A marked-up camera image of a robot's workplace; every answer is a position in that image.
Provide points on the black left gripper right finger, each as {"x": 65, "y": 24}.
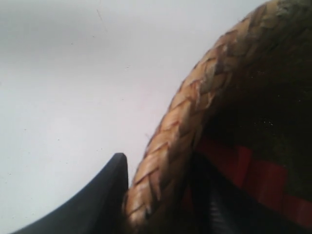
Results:
{"x": 212, "y": 212}

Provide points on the red object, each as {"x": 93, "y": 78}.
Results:
{"x": 258, "y": 197}

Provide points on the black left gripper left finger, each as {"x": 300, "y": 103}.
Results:
{"x": 93, "y": 210}

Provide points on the brown woven straw basket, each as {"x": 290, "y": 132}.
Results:
{"x": 272, "y": 44}

